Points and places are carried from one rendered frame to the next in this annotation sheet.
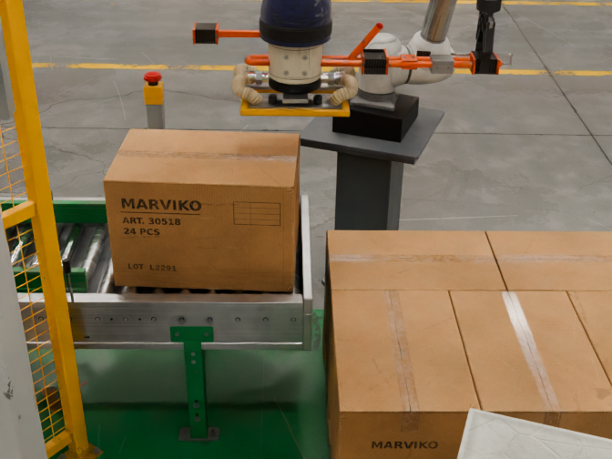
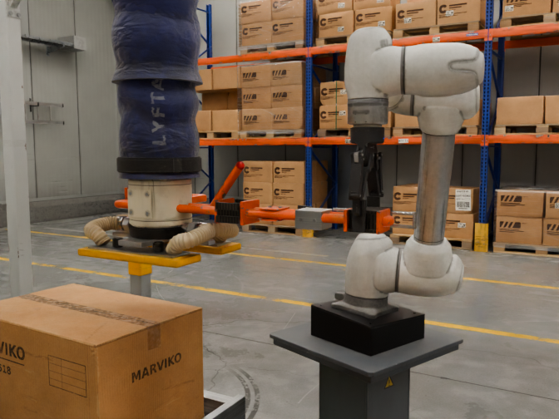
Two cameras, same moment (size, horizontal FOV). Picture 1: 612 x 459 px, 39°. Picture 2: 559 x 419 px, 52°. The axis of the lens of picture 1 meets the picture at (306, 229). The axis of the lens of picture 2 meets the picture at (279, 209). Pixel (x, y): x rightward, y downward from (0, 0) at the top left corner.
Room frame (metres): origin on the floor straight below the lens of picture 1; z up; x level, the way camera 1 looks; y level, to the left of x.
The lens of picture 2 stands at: (1.47, -1.04, 1.42)
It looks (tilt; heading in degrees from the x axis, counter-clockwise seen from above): 6 degrees down; 31
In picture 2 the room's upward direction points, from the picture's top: straight up
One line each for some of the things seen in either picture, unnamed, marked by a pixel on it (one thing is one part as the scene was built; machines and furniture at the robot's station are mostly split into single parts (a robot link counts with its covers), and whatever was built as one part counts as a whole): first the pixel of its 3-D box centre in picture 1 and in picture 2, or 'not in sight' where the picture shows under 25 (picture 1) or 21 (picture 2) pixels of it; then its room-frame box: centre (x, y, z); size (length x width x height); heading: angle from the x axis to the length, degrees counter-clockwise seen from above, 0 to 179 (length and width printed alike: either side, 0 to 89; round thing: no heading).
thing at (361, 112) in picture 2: not in sight; (368, 114); (2.68, -0.55, 1.50); 0.09 x 0.09 x 0.06
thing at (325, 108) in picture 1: (295, 103); (137, 248); (2.57, 0.04, 1.16); 0.34 x 0.10 x 0.05; 92
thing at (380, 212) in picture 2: (484, 63); (367, 219); (2.67, -0.56, 1.26); 0.08 x 0.07 x 0.05; 92
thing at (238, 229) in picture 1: (209, 208); (85, 372); (2.62, 0.33, 0.75); 0.60 x 0.40 x 0.40; 88
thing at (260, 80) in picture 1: (294, 80); (160, 229); (2.66, 0.04, 1.20); 0.34 x 0.25 x 0.06; 92
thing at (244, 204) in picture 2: (373, 61); (237, 210); (2.67, -0.21, 1.27); 0.10 x 0.08 x 0.06; 2
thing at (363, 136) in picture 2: (487, 12); (367, 147); (2.68, -0.55, 1.43); 0.08 x 0.07 x 0.09; 1
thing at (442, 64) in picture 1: (441, 64); (314, 218); (2.68, -0.42, 1.26); 0.07 x 0.07 x 0.04; 2
